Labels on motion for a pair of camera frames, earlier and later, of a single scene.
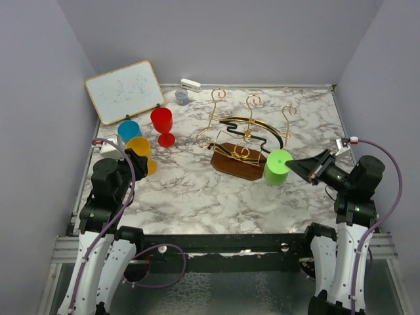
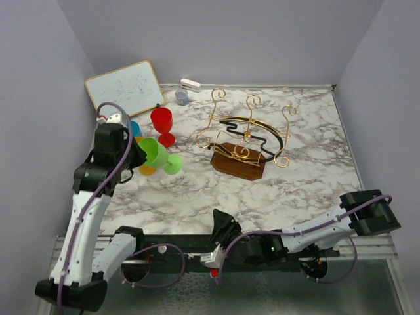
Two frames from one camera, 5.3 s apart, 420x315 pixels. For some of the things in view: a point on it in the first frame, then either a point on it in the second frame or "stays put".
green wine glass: (276, 170) → (157, 156)
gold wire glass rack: (243, 139) stays put
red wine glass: (162, 120) stays put
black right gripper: (306, 167) → (224, 226)
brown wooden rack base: (242, 162) stays put
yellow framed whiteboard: (125, 92) stays put
